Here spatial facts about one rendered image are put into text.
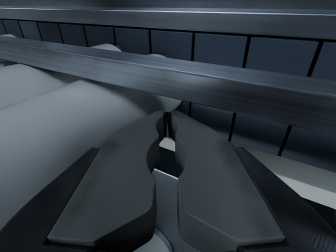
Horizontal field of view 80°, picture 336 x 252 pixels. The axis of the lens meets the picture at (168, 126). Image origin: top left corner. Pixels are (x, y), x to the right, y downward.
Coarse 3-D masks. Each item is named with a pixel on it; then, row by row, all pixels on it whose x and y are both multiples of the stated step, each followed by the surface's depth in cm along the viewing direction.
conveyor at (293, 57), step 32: (0, 32) 27; (32, 32) 24; (64, 32) 21; (96, 32) 19; (128, 32) 17; (160, 32) 16; (192, 32) 15; (224, 64) 14; (256, 64) 13; (288, 64) 12; (320, 64) 12; (224, 128) 17; (256, 128) 15; (288, 128) 15; (320, 160) 14
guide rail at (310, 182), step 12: (168, 144) 16; (240, 144) 15; (264, 156) 14; (276, 156) 14; (276, 168) 13; (288, 168) 13; (300, 168) 13; (312, 168) 13; (288, 180) 12; (300, 180) 12; (312, 180) 12; (324, 180) 12; (300, 192) 12; (312, 192) 12; (324, 192) 11; (324, 204) 12
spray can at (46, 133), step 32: (64, 96) 9; (96, 96) 10; (128, 96) 11; (160, 96) 14; (0, 128) 7; (32, 128) 8; (64, 128) 8; (96, 128) 9; (0, 160) 7; (32, 160) 7; (64, 160) 8; (0, 192) 6; (32, 192) 7; (0, 224) 7
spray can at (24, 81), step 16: (112, 48) 17; (16, 64) 13; (0, 80) 11; (16, 80) 11; (32, 80) 12; (48, 80) 12; (64, 80) 13; (0, 96) 11; (16, 96) 11; (32, 96) 12
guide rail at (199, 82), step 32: (32, 64) 12; (64, 64) 10; (96, 64) 9; (128, 64) 8; (160, 64) 8; (192, 64) 8; (192, 96) 7; (224, 96) 7; (256, 96) 6; (288, 96) 6; (320, 96) 5; (320, 128) 6
